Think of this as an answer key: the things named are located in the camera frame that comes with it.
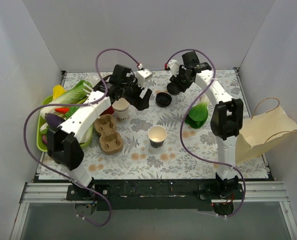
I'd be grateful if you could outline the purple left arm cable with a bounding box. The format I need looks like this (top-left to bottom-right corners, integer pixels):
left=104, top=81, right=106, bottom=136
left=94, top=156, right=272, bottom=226
left=23, top=47, right=143, bottom=227

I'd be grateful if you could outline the black coffee lid stack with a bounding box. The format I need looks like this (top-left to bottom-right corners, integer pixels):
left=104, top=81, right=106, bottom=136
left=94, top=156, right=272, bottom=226
left=155, top=92, right=172, bottom=108

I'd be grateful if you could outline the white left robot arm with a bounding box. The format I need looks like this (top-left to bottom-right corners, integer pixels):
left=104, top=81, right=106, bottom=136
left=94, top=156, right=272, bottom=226
left=47, top=64, right=153, bottom=200

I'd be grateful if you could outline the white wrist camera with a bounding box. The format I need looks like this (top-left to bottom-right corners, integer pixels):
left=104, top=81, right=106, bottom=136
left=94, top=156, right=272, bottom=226
left=126, top=63, right=153, bottom=89
left=164, top=59, right=180, bottom=77

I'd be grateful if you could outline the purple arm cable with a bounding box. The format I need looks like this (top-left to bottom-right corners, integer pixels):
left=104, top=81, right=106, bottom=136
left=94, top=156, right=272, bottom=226
left=165, top=48, right=247, bottom=218
left=23, top=47, right=143, bottom=227

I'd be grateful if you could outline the small purple vegetable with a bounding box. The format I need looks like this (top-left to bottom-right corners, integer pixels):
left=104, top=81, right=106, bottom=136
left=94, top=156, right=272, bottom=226
left=42, top=134, right=48, bottom=145

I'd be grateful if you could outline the green lettuce leaf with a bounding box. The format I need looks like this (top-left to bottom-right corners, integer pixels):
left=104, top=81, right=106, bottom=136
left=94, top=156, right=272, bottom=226
left=65, top=106, right=80, bottom=119

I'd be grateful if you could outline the large napa cabbage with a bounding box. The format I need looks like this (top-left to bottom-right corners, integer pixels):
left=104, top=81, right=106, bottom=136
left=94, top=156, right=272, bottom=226
left=39, top=80, right=92, bottom=119

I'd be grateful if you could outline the brown cardboard cup carrier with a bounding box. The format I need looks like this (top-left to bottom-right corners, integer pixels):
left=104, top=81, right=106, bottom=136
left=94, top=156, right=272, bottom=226
left=94, top=114, right=124, bottom=155

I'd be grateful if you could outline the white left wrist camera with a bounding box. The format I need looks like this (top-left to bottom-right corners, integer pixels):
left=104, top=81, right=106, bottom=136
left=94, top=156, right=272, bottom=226
left=126, top=63, right=153, bottom=89

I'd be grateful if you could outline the yellow pepper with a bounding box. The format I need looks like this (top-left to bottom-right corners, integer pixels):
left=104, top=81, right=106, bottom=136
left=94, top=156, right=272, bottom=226
left=52, top=85, right=65, bottom=99

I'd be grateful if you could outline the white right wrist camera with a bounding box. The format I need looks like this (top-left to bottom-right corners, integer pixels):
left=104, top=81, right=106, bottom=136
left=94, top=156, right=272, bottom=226
left=164, top=59, right=180, bottom=77

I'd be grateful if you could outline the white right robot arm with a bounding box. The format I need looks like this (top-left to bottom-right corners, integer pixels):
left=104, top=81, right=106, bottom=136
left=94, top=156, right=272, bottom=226
left=164, top=48, right=244, bottom=199

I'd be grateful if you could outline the purple eggplant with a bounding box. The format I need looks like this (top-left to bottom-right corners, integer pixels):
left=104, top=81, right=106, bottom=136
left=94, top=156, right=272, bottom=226
left=45, top=113, right=66, bottom=128

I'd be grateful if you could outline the white paper cup stack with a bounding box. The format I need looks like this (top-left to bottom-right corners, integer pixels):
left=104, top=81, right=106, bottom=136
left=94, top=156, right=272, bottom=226
left=112, top=98, right=130, bottom=121

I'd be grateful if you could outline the green white bok choy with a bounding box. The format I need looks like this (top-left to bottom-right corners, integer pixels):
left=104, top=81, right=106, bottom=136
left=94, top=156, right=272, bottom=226
left=184, top=95, right=210, bottom=129

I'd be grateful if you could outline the brown paper bag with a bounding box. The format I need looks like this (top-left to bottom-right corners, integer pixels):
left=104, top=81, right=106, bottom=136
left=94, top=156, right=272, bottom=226
left=235, top=101, right=297, bottom=165

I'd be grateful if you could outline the red chili pepper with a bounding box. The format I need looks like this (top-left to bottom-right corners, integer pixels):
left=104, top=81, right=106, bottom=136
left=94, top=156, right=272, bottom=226
left=55, top=107, right=70, bottom=114

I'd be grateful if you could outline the green plastic tray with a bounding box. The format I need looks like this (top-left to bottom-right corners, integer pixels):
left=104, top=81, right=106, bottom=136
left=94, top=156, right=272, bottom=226
left=36, top=95, right=94, bottom=153

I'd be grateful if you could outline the aluminium frame rail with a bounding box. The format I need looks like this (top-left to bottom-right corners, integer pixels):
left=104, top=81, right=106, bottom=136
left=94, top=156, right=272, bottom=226
left=11, top=179, right=297, bottom=240

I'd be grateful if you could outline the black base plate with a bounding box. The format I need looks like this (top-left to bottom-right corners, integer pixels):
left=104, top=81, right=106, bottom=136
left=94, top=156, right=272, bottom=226
left=66, top=179, right=244, bottom=211

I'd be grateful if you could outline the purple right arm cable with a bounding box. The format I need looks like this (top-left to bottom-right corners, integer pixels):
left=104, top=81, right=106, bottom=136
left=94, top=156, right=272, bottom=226
left=165, top=48, right=247, bottom=218

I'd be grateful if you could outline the red ribbed cup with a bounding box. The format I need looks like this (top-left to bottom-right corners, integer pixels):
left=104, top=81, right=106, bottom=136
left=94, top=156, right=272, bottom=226
left=103, top=105, right=115, bottom=115

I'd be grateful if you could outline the black sleeved paper cup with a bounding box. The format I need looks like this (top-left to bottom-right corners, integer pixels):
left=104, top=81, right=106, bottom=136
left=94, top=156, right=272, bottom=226
left=148, top=125, right=167, bottom=148

